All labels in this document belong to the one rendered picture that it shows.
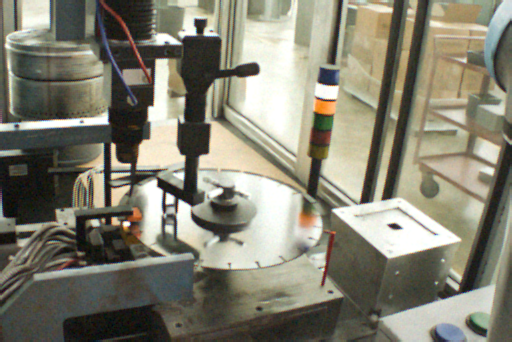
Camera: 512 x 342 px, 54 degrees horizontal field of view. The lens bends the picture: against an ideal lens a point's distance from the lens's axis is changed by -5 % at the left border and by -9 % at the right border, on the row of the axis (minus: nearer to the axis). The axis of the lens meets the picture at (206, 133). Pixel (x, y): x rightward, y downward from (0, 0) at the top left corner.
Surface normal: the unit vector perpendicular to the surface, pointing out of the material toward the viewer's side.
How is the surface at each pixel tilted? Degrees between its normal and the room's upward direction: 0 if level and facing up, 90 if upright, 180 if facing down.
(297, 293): 0
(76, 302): 90
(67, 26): 90
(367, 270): 90
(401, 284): 90
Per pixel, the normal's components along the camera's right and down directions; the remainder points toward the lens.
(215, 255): 0.07, -0.94
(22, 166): 0.36, 0.35
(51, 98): 0.10, 0.36
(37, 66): -0.15, 0.33
